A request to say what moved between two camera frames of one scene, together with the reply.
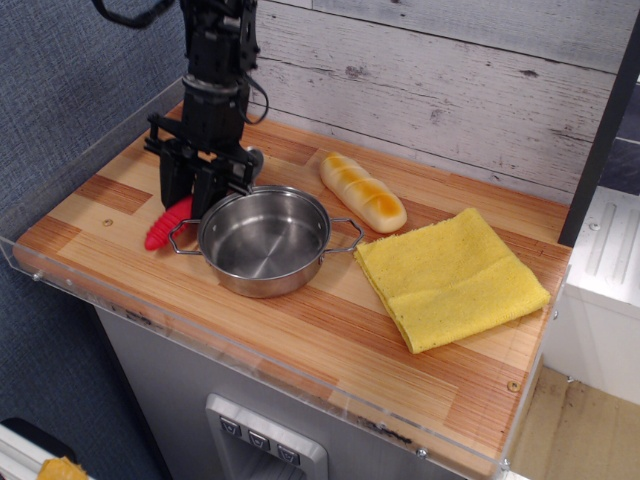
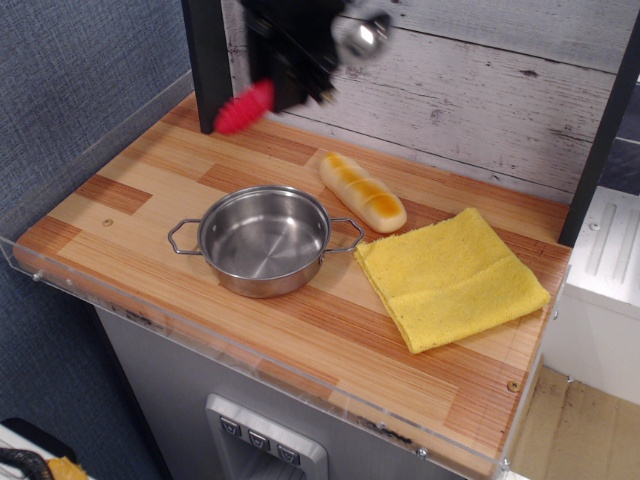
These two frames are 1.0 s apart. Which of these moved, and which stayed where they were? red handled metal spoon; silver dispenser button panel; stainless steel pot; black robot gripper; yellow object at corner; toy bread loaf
Moved: black robot gripper; red handled metal spoon
Stayed: stainless steel pot; yellow object at corner; toy bread loaf; silver dispenser button panel
